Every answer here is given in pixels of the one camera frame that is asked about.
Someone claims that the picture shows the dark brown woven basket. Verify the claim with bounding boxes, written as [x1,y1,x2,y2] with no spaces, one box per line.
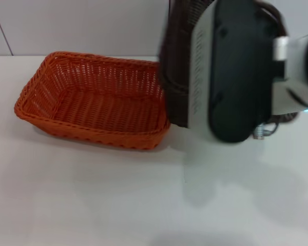
[158,0,300,129]

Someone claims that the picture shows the silver black wrist camera housing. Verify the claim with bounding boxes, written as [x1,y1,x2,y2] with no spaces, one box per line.
[186,0,277,146]

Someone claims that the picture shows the orange woven plastic basket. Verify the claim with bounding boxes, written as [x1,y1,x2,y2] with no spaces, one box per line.
[14,51,171,152]

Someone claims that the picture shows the small metal cable connector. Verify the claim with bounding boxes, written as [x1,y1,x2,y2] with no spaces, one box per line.
[253,122,277,140]

